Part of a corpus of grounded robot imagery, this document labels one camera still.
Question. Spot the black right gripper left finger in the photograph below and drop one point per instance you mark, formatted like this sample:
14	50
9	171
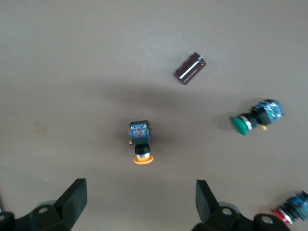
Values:
69	202

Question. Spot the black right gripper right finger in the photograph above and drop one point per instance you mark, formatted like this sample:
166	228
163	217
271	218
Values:
207	204

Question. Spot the yellow push button switch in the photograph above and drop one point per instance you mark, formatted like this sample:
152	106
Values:
140	138

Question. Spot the maroon cylindrical capacitor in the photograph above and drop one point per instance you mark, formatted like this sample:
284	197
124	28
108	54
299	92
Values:
190	69

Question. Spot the red push button switch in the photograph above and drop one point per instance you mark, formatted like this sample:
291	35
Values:
292	208

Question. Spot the green push button switch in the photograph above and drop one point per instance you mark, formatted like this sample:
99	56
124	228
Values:
243	125

